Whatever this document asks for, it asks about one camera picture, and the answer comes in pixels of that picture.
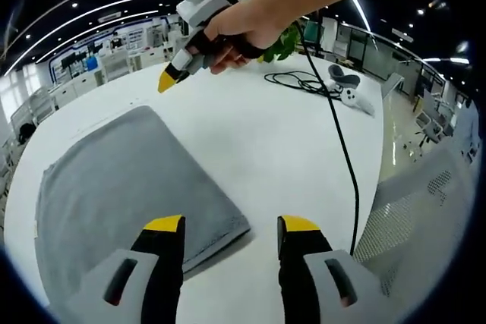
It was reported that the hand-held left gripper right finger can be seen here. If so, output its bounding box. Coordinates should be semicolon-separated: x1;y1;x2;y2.
276;215;384;324

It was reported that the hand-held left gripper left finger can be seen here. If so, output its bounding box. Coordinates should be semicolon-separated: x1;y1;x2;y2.
60;214;187;324

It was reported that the grey towel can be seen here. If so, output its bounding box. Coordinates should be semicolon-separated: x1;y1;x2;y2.
34;105;251;308

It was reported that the person's right hand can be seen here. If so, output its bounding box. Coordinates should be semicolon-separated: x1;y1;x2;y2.
203;0;284;75

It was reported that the grey mesh chair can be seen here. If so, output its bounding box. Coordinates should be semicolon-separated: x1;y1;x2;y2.
351;145;478;324

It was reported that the green potted plant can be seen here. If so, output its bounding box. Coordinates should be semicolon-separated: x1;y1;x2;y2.
257;22;303;64

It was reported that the white game controller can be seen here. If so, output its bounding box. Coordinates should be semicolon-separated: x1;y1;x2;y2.
339;87;377;118

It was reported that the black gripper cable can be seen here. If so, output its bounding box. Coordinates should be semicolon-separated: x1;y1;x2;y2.
295;22;361;259

